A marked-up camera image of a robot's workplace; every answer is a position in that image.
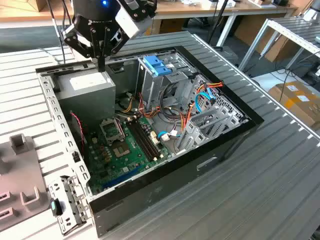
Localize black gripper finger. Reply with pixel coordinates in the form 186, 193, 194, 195
61, 23, 103, 73
101, 24, 126, 73

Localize blue data wire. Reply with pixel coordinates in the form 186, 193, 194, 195
194, 92, 216, 115

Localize grey metal disk bay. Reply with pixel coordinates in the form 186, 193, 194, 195
173, 103, 251, 155

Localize light brown cardboard box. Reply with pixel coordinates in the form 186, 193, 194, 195
24, 0, 55, 12

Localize blue drive carrier tab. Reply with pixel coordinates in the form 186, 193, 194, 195
143, 55, 174, 77

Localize wooden top desk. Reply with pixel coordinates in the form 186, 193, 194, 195
0, 0, 300, 51

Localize grey power supply unit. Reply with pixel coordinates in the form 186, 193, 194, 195
53, 66, 117, 126

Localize small brown cardboard box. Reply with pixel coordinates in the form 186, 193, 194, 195
159, 18, 188, 35

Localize grey metal drive cage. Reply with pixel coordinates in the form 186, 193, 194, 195
136, 51, 200, 113

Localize metal socket cover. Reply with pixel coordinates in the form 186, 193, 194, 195
99, 117, 126, 145

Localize black RAM slot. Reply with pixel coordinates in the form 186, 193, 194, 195
127, 121, 154, 162
133, 119, 161, 158

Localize CPU socket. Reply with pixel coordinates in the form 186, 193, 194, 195
111, 141, 132, 160

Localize black tripod stand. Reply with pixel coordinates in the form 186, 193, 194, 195
207, 0, 240, 61

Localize green motherboard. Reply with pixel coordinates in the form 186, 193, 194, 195
86, 116, 173, 196

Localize blue expansion slot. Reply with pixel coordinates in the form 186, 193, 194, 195
101, 164, 143, 191

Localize large flat cardboard sheet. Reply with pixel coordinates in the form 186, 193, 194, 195
233, 14, 297, 63

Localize grey parts rack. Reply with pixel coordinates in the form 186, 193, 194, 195
0, 133, 50, 232

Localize black open PC case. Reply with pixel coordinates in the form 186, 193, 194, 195
34, 45, 265, 238

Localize black teal latch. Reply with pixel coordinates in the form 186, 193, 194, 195
49, 198, 64, 217

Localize cardboard box with labels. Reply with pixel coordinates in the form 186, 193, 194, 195
268, 81, 320, 131

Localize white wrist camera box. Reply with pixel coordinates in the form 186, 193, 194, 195
114, 6, 154, 39

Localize red black fan wire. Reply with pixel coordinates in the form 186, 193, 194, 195
69, 111, 87, 153

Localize orange yellow wire bundle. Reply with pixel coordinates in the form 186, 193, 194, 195
137, 92, 162, 120

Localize white plug blue wire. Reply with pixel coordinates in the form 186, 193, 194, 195
157, 130, 183, 142

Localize orange power wire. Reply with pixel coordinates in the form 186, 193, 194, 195
197, 80, 225, 95

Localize metal slot retainer bracket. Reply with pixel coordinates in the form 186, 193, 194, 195
47, 174, 91, 236

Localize aluminium frame slat table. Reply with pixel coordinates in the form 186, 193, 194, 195
238, 16, 320, 73

